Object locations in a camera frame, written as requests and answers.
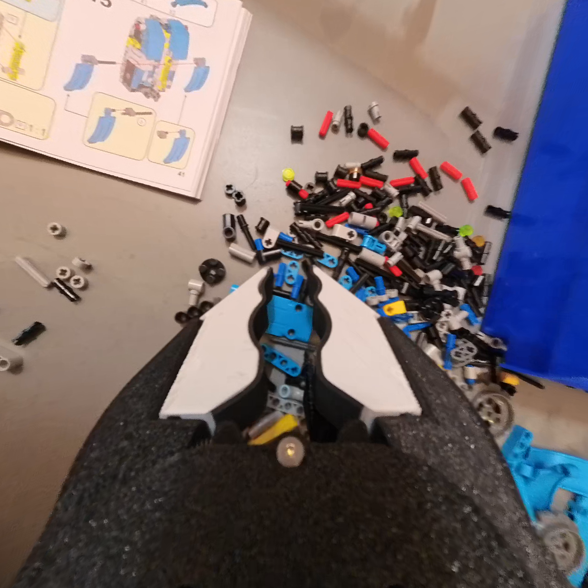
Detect black connector pin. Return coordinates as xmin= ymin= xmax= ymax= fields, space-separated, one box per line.
xmin=11 ymin=322 xmax=47 ymax=346

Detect grey desk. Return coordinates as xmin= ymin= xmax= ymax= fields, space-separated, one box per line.
xmin=0 ymin=0 xmax=588 ymax=588

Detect blue plastic bin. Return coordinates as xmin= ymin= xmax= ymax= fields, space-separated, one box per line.
xmin=480 ymin=0 xmax=588 ymax=391

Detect pile of toy building pieces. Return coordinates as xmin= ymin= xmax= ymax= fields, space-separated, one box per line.
xmin=174 ymin=100 xmax=552 ymax=446

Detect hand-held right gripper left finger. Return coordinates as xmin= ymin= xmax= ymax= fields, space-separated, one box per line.
xmin=158 ymin=266 xmax=276 ymax=435

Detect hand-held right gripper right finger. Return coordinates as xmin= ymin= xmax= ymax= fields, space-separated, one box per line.
xmin=301 ymin=261 xmax=422 ymax=435

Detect short black pin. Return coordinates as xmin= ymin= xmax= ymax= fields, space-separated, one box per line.
xmin=51 ymin=279 xmax=82 ymax=303

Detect light blue rectangular panel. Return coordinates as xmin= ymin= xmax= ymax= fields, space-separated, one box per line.
xmin=229 ymin=284 xmax=316 ymax=341

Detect light grey holed connector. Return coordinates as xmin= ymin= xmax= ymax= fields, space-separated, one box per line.
xmin=0 ymin=340 xmax=25 ymax=373

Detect instruction booklet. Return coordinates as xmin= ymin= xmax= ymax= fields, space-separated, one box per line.
xmin=0 ymin=0 xmax=253 ymax=200

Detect grey toy wheel hub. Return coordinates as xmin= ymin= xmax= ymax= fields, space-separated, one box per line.
xmin=472 ymin=390 xmax=516 ymax=436
xmin=535 ymin=514 xmax=585 ymax=572

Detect large light blue frame piece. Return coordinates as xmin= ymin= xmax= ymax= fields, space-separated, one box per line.
xmin=501 ymin=425 xmax=588 ymax=588

